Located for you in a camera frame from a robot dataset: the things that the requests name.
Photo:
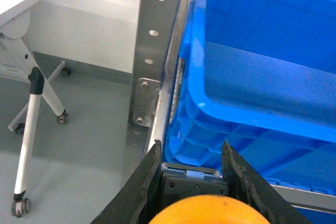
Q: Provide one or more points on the yellow mushroom push button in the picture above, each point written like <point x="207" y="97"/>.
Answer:
<point x="193" y="195"/>

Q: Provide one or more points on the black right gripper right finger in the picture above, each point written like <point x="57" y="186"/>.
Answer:
<point x="248" y="186"/>

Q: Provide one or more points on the large blue plastic crate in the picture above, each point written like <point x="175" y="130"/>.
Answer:
<point x="259" y="74"/>

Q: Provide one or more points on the white folding table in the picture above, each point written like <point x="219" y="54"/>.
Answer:
<point x="18" y="63"/>

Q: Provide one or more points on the steel roller rack frame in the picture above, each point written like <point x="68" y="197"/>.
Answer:
<point x="157" y="78"/>

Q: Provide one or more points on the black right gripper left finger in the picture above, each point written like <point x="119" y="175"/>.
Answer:
<point x="137" y="200"/>

